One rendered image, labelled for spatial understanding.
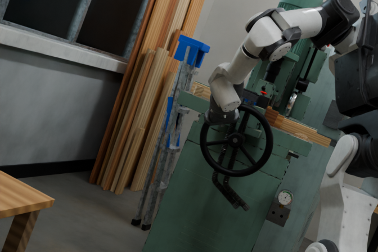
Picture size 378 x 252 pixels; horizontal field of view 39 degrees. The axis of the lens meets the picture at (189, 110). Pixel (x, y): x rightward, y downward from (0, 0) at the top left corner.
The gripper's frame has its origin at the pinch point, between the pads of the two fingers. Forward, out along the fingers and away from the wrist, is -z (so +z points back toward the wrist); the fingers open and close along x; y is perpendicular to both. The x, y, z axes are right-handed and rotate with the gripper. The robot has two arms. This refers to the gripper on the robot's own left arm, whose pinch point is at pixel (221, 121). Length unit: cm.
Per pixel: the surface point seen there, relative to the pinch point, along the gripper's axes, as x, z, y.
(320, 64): 55, -43, 43
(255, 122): 15.5, -21.9, 7.9
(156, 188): -32, -132, 22
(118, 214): -57, -150, 15
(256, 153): 16.1, -36.2, -0.1
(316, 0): 50, -12, 57
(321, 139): 46, -43, 6
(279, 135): 26.2, -31.1, 4.8
